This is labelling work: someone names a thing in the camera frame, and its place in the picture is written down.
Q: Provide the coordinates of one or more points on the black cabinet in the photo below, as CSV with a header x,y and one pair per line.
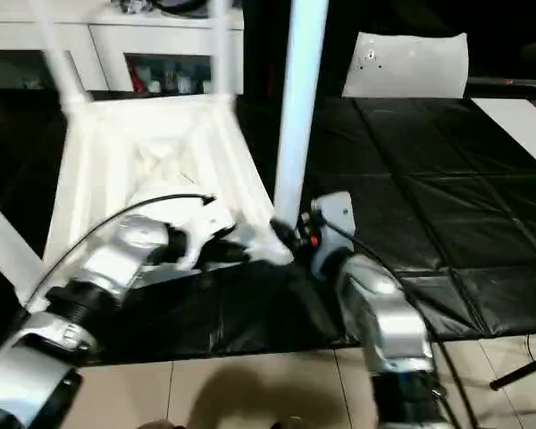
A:
x,y
263,44

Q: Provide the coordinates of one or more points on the white flat panel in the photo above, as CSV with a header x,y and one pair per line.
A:
x,y
518,125

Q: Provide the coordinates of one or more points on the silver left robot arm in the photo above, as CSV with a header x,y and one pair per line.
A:
x,y
111,263

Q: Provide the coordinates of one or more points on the dark right robot foot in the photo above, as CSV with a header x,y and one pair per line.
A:
x,y
290,424

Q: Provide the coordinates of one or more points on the black work mat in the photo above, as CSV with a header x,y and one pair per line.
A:
x,y
429,201

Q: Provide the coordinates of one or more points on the black bar with red mark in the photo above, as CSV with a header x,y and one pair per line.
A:
x,y
518,82

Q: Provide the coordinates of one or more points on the white cabinet with glass doors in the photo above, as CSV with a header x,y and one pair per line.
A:
x,y
161,36

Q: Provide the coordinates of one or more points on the white plastic table top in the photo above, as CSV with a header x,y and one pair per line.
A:
x,y
107,147

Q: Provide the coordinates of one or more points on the black tripod stand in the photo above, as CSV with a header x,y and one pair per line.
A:
x,y
518,373

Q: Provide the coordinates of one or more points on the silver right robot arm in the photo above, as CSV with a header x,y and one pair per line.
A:
x,y
384,304

